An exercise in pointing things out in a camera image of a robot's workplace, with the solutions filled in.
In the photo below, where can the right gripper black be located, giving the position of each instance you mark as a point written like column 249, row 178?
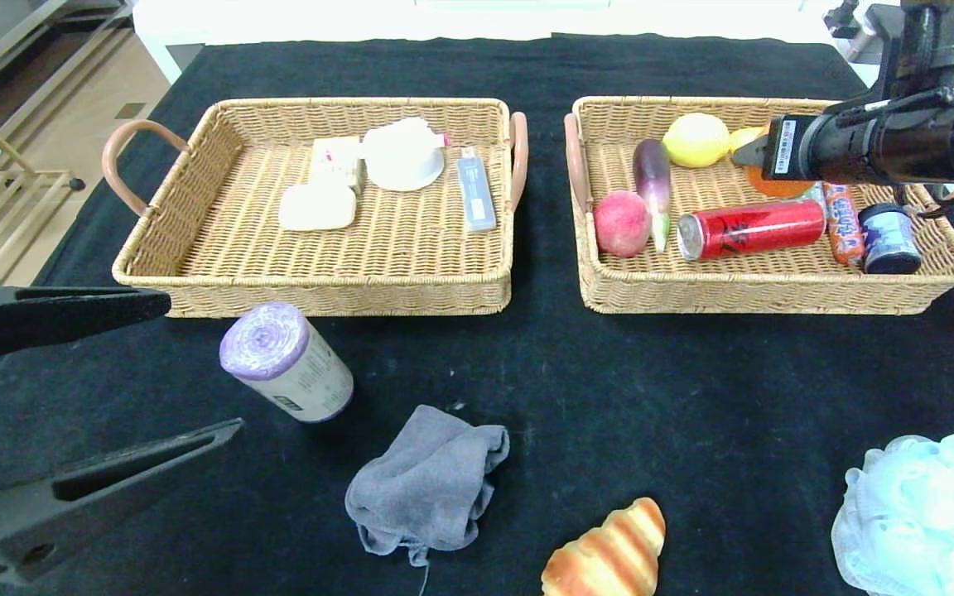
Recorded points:
column 785, row 147

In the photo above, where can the orange fruit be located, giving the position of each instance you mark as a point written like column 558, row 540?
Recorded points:
column 775, row 189

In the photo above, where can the red soda can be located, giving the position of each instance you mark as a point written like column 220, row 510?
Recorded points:
column 750, row 229

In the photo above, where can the green gum box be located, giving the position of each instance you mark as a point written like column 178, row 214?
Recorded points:
column 816, row 193

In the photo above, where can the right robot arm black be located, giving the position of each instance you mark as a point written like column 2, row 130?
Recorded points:
column 916, row 141

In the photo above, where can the wicker basket holding food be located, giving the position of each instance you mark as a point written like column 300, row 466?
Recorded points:
column 742, row 281

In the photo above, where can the wicker basket holding toiletries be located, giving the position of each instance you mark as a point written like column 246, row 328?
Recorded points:
column 411, row 248

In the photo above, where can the yellow oblong mango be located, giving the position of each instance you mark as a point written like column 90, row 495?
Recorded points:
column 744, row 137

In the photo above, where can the yellow lemon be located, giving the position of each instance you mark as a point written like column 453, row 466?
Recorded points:
column 696, row 141

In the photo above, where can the purple eggplant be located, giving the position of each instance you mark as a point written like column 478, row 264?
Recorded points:
column 652, row 176

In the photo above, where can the orange sausage snack tube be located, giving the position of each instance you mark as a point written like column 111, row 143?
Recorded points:
column 845, row 232

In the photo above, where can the pink peach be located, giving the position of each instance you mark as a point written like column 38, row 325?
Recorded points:
column 621, row 224

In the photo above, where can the dark blue jar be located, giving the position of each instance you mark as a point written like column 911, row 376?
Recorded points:
column 888, row 242

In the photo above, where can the purple trash bag roll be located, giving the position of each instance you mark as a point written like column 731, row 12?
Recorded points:
column 289, row 364

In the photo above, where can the black table cloth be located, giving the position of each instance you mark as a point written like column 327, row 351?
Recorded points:
column 651, row 397

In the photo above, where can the grey rectangular stick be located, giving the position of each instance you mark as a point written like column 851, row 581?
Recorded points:
column 477, row 194

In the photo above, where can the white soap bar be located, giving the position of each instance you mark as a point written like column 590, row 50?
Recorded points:
column 316, row 208

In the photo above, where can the white round bowl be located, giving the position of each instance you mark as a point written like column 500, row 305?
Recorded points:
column 404, row 160

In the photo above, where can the small pale printed box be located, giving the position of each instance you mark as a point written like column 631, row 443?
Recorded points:
column 334, row 162

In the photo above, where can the grey cloth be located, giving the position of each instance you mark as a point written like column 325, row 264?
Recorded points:
column 427, row 480

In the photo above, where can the light blue bath sponge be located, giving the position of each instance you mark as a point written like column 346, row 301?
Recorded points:
column 924, row 521

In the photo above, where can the croissant bread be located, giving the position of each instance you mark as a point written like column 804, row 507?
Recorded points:
column 609, row 555

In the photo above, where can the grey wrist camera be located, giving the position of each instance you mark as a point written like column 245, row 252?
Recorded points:
column 870, row 33

